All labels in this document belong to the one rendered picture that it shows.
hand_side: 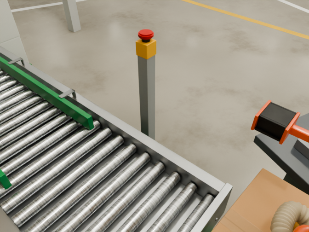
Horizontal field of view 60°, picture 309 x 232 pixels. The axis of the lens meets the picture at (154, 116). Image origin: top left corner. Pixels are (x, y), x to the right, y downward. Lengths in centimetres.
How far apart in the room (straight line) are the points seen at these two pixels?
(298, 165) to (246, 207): 46
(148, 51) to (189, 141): 107
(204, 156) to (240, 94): 88
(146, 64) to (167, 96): 130
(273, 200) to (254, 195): 5
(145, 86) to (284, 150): 68
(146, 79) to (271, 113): 71
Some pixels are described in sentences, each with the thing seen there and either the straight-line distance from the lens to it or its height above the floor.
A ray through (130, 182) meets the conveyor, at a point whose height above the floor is 49.
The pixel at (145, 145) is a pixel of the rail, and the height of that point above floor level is 59.
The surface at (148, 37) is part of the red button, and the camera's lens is 119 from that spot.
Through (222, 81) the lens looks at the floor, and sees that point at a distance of 281.
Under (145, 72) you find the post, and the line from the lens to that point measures 128.
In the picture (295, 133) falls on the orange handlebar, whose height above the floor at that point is 107.
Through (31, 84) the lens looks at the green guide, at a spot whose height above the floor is 62.
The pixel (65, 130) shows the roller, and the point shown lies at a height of 54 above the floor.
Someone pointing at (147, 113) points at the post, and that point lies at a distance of 143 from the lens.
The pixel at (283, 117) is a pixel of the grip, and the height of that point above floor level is 110.
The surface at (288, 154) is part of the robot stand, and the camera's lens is 116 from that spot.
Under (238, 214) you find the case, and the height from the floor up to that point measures 95.
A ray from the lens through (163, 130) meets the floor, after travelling 218.
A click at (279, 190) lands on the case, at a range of 78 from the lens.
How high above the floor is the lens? 155
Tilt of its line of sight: 42 degrees down
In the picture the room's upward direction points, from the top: straight up
